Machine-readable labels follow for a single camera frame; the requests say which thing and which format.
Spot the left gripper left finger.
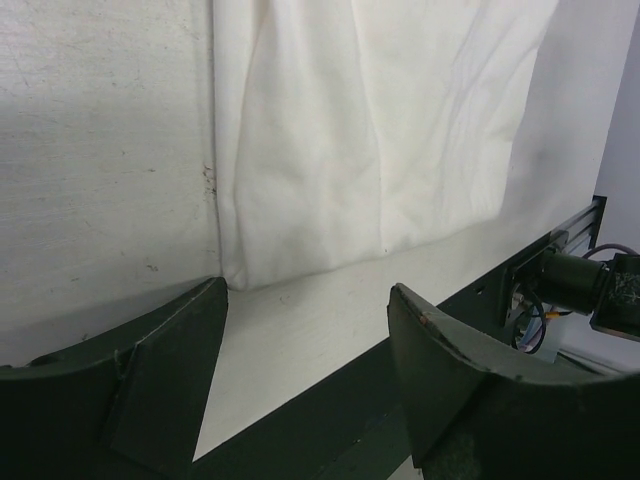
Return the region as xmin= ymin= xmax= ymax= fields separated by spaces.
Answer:
xmin=1 ymin=278 xmax=228 ymax=479

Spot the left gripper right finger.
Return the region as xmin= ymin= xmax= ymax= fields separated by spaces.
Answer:
xmin=387 ymin=284 xmax=639 ymax=479

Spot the white t shirt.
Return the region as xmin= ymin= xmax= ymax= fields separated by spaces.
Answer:
xmin=213 ymin=1 xmax=557 ymax=290

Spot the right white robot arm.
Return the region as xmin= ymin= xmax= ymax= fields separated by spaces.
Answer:
xmin=534 ymin=244 xmax=639 ymax=341

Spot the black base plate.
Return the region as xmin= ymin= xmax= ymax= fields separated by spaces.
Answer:
xmin=189 ymin=229 xmax=571 ymax=480

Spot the aluminium front rail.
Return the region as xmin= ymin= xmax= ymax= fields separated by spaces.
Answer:
xmin=551 ymin=195 xmax=607 ymax=254

